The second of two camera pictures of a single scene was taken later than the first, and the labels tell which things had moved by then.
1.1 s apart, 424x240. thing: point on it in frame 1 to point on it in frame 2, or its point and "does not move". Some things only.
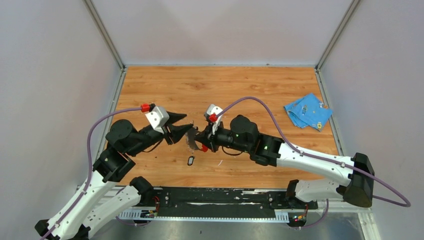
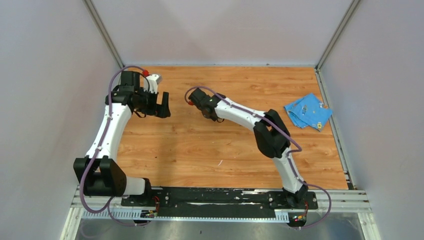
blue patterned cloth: [309, 111] does not move
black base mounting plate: [194, 202] does not move
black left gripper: [177, 132] to [162, 110]
